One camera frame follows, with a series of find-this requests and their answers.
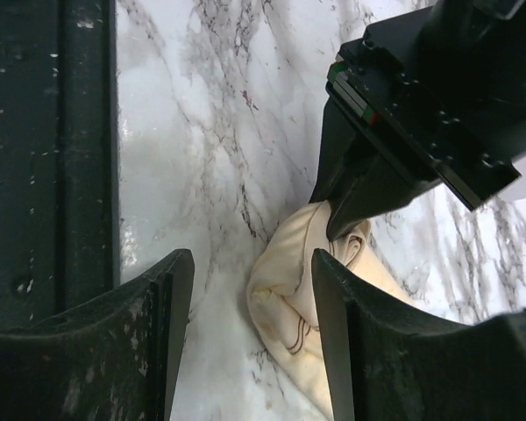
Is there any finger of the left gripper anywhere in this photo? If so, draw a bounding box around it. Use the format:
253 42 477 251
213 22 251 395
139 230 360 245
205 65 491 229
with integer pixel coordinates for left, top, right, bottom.
309 96 359 204
326 148 440 241

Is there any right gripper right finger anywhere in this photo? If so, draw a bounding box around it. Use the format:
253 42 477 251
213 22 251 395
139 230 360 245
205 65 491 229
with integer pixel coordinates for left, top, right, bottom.
312 249 526 420

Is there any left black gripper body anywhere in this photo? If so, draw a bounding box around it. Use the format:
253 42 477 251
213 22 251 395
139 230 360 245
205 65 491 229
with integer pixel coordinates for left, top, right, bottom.
326 1 526 209

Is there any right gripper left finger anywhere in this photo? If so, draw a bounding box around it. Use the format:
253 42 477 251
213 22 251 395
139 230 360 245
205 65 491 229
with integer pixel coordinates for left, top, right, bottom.
0 249 195 420

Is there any beige underwear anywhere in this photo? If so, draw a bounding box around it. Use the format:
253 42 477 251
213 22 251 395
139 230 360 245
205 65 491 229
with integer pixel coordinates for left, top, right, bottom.
247 201 411 419

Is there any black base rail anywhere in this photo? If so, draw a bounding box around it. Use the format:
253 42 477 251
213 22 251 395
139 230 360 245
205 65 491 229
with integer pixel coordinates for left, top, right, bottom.
0 0 120 331

